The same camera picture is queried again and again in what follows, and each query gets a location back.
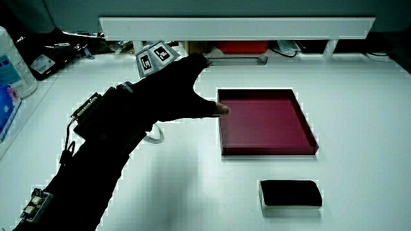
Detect person's left hand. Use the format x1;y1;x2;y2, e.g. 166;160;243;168
128;40;231;131

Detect black and white eraser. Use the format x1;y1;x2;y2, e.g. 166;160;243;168
258;178;324;212

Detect person's left forearm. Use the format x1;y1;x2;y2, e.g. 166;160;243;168
12;81;158;231

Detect red box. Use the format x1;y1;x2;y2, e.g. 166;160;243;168
214;40;270;55

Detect white desk shelf riser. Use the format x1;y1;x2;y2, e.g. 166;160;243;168
98;16;376;60

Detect red tray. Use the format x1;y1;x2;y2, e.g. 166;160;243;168
216;88;320;157

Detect black device with white label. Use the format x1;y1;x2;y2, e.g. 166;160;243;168
28;41;88;81

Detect white plastic bottle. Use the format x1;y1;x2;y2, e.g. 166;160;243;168
0;26;38;99

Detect blue packet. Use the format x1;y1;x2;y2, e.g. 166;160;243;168
0;83;22;144

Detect black cable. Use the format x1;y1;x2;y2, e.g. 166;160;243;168
268;47;299;59

